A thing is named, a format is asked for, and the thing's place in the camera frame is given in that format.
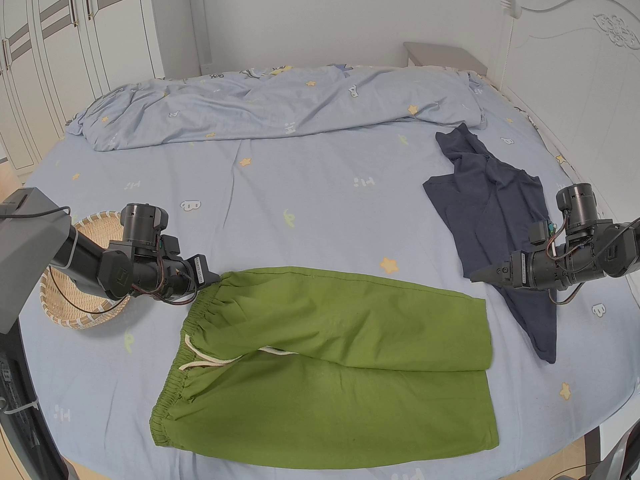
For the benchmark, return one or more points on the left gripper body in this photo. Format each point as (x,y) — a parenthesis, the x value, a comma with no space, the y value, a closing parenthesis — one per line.
(175,278)

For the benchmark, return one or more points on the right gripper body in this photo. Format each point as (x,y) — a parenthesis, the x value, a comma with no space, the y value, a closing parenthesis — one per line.
(540,270)

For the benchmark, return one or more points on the green shorts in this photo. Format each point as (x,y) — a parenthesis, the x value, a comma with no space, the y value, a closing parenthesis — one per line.
(340,368)

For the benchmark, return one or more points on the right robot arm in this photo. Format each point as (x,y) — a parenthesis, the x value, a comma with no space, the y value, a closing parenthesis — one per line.
(577,205)

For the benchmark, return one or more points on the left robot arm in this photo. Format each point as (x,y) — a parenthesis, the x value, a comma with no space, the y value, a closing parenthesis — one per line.
(30,248)

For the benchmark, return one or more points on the dark blue garment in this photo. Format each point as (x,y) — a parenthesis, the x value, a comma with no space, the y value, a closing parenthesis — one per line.
(490,203)

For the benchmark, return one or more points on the round woven basket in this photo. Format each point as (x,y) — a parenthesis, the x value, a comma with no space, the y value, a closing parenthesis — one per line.
(75,320)

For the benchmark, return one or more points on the bed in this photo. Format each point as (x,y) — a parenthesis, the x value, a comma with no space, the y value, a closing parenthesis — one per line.
(325,193)

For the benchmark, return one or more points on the pale blue quilt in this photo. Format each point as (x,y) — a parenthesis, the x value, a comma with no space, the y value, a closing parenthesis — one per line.
(275,108)

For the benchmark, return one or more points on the grey bedside table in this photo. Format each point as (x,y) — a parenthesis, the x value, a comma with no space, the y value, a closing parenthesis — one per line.
(440,55)

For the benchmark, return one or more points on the white wardrobe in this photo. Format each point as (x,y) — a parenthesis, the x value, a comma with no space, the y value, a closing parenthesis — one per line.
(75,43)

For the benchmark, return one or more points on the white pipe cover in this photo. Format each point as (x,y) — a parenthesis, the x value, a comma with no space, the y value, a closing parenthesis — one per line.
(200,18)

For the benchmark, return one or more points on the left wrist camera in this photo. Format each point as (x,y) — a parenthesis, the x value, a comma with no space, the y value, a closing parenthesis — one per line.
(171,245)

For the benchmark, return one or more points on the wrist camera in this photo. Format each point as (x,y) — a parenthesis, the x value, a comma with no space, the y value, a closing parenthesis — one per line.
(171,245)
(539,233)

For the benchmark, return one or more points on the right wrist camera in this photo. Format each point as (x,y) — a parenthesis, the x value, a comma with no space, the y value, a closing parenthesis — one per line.
(539,233)

